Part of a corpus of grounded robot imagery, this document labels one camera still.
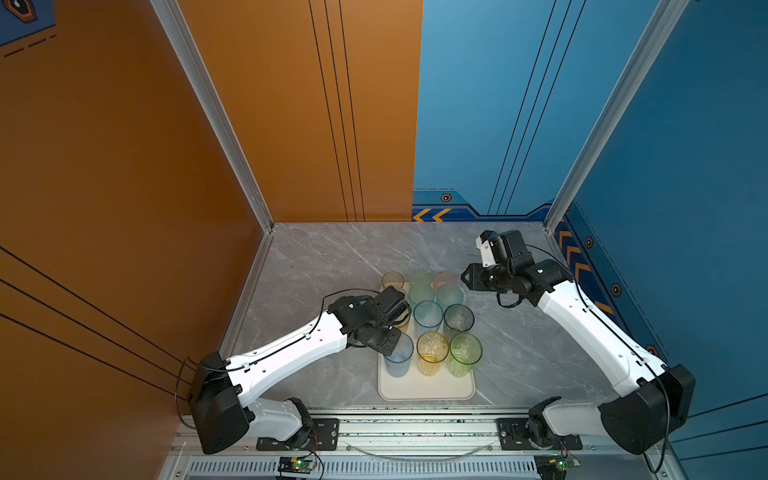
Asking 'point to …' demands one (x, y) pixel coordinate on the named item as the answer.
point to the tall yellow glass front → (403, 323)
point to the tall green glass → (465, 350)
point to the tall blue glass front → (428, 315)
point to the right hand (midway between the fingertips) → (465, 276)
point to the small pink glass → (444, 277)
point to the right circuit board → (555, 466)
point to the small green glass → (420, 279)
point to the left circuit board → (296, 465)
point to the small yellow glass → (392, 279)
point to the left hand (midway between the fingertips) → (390, 337)
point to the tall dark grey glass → (459, 317)
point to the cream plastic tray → (417, 387)
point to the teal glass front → (421, 291)
